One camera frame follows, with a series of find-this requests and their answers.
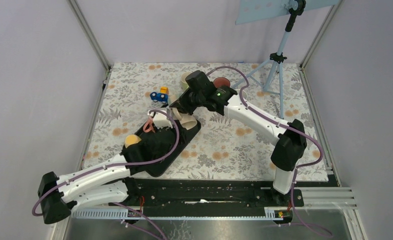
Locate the yellow mug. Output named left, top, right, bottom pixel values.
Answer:
left=124, top=134, right=142, bottom=148

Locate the blue yellow toy truck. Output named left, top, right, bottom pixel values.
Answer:
left=149, top=86, right=169, bottom=103

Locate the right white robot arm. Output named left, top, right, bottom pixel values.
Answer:
left=169, top=70, right=307, bottom=206

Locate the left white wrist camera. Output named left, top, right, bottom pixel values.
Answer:
left=147, top=110, right=173, bottom=129

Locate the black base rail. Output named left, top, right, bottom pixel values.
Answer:
left=121, top=178, right=304, bottom=218

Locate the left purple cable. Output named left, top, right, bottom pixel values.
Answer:
left=31, top=108, right=181, bottom=240

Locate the cream floral mug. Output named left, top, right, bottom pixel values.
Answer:
left=167, top=94, right=198, bottom=130

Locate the floral tablecloth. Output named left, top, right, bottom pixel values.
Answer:
left=83, top=62, right=330, bottom=182

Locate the black plastic tray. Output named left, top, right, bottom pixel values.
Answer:
left=120, top=120, right=201, bottom=177

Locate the salmon textured square mug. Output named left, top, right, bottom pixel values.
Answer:
left=238, top=89, right=248, bottom=101

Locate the light blue tripod stand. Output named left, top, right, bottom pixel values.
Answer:
left=231, top=0, right=340, bottom=124

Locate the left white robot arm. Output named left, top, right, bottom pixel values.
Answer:
left=32, top=126, right=200, bottom=225

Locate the plain pink mug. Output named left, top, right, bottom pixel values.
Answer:
left=142, top=117, right=156, bottom=133

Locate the light green mug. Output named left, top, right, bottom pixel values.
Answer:
left=180, top=72, right=191, bottom=91

